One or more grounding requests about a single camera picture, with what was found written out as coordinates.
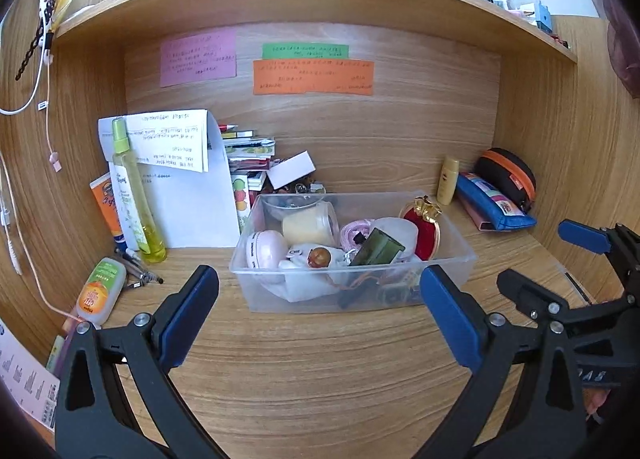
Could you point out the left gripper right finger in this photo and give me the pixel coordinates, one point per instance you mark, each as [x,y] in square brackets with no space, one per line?
[546,418]

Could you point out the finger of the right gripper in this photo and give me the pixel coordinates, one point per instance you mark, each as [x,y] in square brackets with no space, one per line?
[594,240]

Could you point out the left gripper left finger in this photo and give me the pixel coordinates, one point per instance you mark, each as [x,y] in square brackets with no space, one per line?
[94,418]

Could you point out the gold red ornament clip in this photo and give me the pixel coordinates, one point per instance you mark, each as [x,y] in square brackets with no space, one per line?
[425,214]

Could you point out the white round jar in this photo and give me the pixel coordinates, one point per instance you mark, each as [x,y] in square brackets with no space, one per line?
[403,231]

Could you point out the green glass pump bottle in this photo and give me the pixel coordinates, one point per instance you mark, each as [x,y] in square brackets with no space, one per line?
[377,249]

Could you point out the pink round case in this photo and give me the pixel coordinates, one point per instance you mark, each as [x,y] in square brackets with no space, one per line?
[265,250]

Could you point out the white cotton cloth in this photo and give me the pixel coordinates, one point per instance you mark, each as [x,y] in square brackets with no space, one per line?
[298,282]

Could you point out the brown bead tassel charm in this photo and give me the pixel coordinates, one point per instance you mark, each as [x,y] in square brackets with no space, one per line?
[335,263]

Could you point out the right hand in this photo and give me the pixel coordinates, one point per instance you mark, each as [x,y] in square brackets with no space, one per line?
[594,399]

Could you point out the white label paper sheet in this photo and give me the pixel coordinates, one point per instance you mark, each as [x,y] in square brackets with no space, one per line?
[31,385]

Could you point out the blue patchwork pouch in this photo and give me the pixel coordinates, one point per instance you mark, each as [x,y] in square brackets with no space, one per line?
[490,209]

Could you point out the black orange zip case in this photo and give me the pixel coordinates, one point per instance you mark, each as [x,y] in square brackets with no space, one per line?
[509,174]

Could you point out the orange label sanitizer bottle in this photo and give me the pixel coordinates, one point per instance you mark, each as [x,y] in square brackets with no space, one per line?
[99,294]

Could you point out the metal nail clipper keys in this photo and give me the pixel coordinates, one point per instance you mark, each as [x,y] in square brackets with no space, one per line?
[139,276]

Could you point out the yellow spray bottle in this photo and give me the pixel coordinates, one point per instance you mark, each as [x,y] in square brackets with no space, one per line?
[128,177]

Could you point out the orange sunscreen tube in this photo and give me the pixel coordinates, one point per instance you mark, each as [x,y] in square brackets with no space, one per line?
[102,190]

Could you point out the clear plastic storage bin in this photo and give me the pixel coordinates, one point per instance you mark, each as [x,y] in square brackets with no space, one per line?
[355,213]

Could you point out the cream yellow jar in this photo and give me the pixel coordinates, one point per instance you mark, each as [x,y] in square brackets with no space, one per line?
[316,224]

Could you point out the white paper file holder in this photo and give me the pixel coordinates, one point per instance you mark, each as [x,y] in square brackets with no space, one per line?
[186,177]

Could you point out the stack of books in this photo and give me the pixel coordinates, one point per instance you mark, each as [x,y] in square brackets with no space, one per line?
[250,156]

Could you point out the small white cardboard box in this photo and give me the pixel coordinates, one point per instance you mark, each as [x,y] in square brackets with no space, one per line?
[290,170]

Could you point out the orange sticky note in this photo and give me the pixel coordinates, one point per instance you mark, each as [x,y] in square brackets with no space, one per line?
[313,75]

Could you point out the green sticky note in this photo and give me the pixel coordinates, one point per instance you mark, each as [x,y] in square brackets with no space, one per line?
[290,50]

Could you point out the pink sticky note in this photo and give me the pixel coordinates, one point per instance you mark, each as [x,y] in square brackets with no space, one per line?
[209,55]

